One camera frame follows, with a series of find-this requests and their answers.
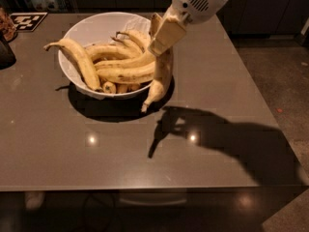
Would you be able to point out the patterned jar at left edge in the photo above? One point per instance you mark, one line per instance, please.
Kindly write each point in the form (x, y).
(7, 26)

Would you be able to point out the curved yellow banana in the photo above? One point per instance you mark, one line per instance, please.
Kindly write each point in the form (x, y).
(162, 78)

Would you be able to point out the black white marker tag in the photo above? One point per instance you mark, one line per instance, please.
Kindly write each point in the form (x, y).
(27, 22)

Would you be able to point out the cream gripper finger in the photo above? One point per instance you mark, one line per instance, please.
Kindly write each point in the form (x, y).
(165, 32)

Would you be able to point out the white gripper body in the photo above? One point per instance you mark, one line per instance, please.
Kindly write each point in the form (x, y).
(193, 2)

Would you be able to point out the small banana at bowl bottom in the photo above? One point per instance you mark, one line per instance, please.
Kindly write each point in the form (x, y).
(109, 87)

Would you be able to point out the long banana at bowl front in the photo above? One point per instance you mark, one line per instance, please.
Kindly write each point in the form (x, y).
(140, 74)

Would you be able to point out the banana with blue sticker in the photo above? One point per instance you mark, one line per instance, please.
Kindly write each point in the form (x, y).
(80, 69)

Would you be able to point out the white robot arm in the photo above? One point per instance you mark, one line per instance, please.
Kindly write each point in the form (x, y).
(178, 16)

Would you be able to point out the banana lying behind sticker banana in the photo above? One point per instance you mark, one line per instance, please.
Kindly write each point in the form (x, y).
(110, 51)

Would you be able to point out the dark round object at left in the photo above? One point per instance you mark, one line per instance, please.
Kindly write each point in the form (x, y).
(7, 57)

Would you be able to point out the white bowl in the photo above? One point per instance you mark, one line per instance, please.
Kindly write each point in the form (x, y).
(101, 29)

